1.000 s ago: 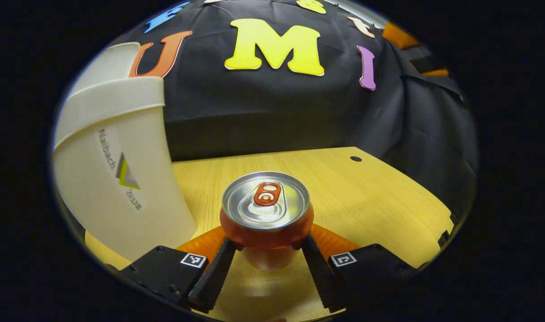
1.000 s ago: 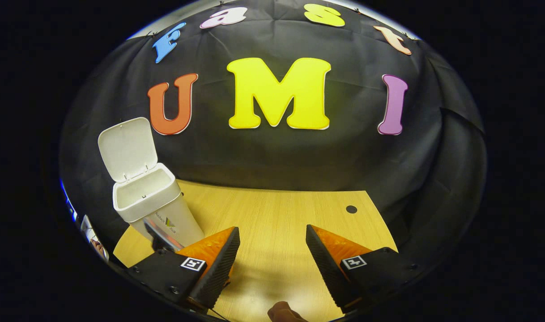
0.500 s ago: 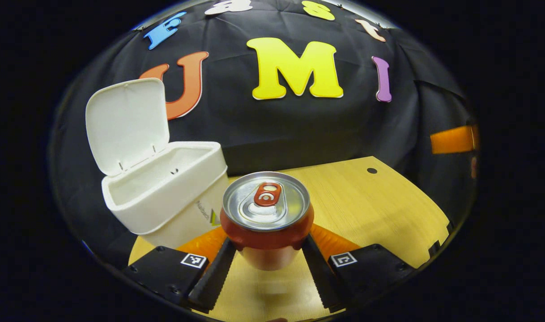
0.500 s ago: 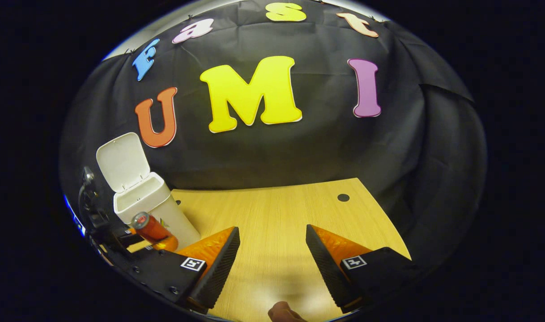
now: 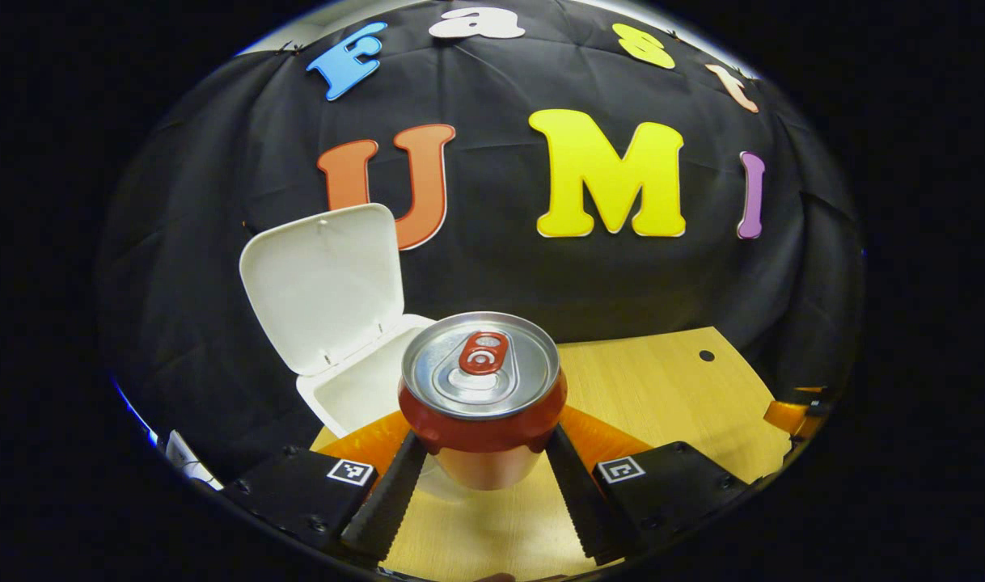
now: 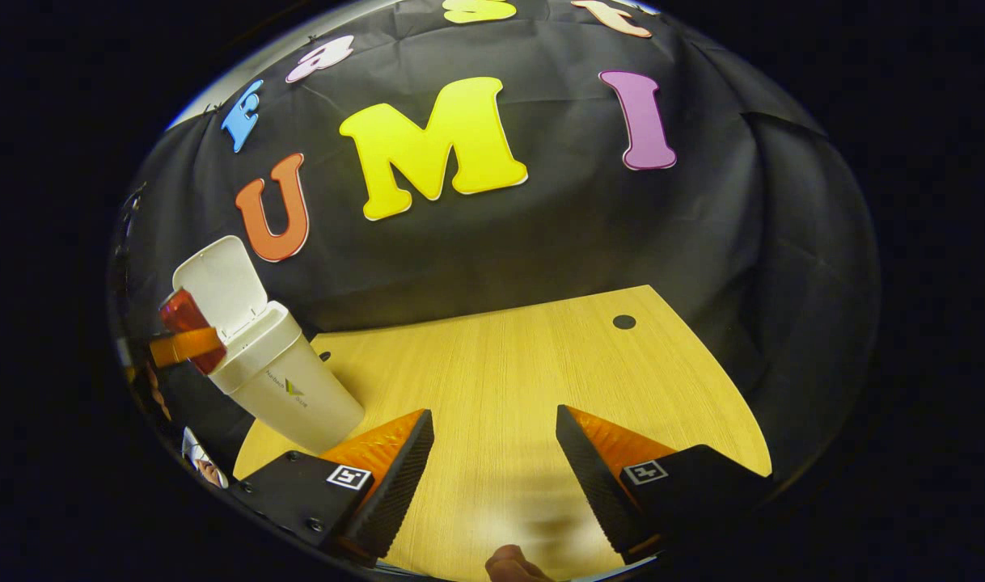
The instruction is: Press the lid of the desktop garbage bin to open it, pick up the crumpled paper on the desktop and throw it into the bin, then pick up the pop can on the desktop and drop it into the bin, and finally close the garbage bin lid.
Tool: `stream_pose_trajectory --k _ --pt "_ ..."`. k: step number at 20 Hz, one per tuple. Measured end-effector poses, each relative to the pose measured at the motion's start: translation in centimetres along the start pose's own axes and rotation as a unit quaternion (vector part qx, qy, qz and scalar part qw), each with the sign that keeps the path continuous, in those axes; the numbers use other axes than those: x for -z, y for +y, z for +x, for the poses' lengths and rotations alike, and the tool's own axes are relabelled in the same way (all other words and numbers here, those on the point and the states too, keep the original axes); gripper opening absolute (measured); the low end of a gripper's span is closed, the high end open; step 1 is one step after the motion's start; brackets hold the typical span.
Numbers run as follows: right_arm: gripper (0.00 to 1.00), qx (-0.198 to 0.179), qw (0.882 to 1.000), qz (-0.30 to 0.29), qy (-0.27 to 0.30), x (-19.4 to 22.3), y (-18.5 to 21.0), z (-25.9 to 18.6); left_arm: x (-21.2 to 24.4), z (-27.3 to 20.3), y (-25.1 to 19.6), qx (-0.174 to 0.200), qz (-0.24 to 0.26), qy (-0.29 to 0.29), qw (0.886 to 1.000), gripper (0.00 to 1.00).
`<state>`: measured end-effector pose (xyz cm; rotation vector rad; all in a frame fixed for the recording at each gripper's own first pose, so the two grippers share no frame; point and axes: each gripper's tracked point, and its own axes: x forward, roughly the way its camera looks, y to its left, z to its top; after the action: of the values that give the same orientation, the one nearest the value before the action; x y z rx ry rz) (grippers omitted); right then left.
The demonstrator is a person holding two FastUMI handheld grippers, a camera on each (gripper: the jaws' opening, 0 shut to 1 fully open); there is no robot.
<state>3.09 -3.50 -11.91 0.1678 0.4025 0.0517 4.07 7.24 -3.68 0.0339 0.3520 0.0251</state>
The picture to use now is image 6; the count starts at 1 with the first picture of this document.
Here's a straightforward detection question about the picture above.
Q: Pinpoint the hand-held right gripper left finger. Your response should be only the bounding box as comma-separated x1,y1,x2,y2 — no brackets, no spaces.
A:
230,409,435,567

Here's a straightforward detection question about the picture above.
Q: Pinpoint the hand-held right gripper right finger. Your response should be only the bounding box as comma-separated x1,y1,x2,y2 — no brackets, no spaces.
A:
556,404,776,564

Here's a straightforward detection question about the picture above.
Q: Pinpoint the red pop can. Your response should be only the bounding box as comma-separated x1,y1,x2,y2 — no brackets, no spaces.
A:
159,289,228,375

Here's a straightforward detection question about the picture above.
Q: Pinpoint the white desktop garbage bin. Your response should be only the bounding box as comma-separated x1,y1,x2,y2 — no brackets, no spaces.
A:
172,235,366,455

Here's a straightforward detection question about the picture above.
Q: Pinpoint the wooden desktop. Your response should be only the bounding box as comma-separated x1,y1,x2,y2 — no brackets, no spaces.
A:
232,285,774,582

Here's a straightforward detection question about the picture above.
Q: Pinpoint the small white table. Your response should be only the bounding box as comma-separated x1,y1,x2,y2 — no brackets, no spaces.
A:
181,427,228,488

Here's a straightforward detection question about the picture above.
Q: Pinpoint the black backdrop cloth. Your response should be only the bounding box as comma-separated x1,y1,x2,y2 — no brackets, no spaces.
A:
112,0,881,486

